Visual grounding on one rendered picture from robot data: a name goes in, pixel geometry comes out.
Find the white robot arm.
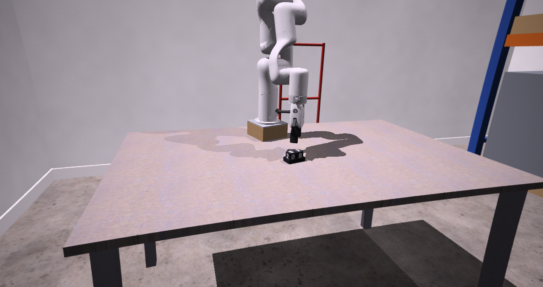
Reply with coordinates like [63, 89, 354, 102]
[255, 0, 308, 125]

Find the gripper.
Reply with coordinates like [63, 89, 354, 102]
[289, 102, 307, 143]

